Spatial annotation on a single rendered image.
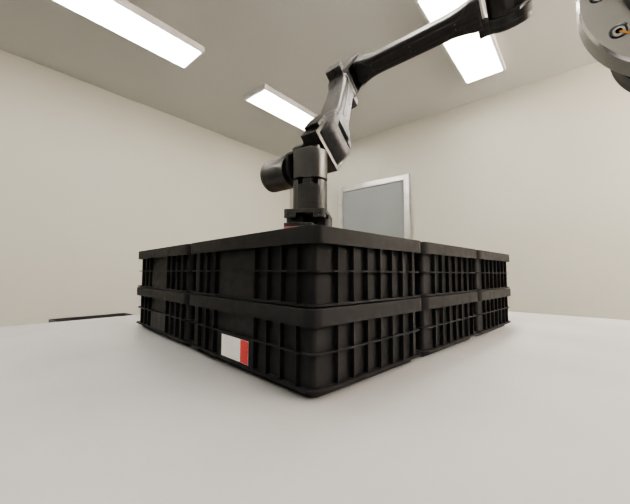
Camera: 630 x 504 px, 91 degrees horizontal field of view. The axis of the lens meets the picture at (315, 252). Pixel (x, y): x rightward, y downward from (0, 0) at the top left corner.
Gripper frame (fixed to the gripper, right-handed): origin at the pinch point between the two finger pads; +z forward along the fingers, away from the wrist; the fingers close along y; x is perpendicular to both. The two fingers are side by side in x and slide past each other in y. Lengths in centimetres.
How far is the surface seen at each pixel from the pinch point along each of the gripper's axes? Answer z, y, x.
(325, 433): 17.0, 17.6, 4.9
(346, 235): -4.9, 6.1, 6.4
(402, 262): -1.2, -6.9, 15.6
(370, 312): 6.6, 1.7, 9.8
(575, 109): -148, -265, 202
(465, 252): -4.1, -29.5, 33.1
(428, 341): 14.5, -15.7, 21.6
